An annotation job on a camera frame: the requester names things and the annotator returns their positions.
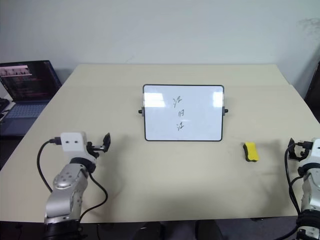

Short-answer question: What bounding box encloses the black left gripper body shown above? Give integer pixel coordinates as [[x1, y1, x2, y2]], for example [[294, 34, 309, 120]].
[[86, 141, 106, 159]]

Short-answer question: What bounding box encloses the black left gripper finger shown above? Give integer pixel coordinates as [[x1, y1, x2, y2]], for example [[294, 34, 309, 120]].
[[102, 132, 112, 153]]

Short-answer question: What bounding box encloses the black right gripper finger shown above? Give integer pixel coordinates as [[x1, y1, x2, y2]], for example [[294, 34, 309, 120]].
[[287, 136, 297, 152]]

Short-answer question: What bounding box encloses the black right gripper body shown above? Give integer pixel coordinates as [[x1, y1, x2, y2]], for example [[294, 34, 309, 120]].
[[288, 140, 314, 162]]

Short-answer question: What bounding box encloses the yellow and black eraser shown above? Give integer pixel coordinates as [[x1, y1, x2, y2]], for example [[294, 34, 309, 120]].
[[241, 141, 260, 163]]

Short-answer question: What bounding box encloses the black chair back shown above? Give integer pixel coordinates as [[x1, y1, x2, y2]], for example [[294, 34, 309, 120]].
[[304, 57, 320, 112]]

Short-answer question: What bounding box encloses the black-framed whiteboard with writing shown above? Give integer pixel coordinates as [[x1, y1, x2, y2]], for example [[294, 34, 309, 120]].
[[137, 83, 230, 143]]

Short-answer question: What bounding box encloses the dark side desk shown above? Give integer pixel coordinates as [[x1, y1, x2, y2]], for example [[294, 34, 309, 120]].
[[0, 67, 74, 173]]

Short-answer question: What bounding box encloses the open blue laptop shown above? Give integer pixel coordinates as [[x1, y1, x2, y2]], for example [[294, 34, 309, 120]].
[[0, 59, 63, 137]]

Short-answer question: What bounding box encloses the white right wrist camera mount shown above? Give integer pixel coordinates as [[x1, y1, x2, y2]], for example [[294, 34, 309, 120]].
[[298, 137, 320, 171]]

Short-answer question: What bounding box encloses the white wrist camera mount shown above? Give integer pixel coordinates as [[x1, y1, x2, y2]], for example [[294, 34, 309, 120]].
[[298, 137, 320, 171], [60, 131, 99, 164]]

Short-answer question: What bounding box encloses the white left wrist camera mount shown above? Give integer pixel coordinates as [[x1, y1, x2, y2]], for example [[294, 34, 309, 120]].
[[60, 131, 99, 164]]

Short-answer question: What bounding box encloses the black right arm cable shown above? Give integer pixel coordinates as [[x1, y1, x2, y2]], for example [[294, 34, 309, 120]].
[[284, 143, 305, 240]]

